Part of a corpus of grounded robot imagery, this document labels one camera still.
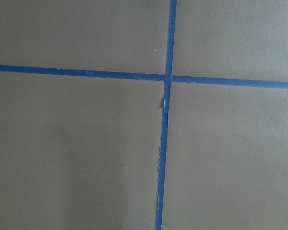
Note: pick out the brown paper table cover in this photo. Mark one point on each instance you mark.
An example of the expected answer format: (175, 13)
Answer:
(143, 114)

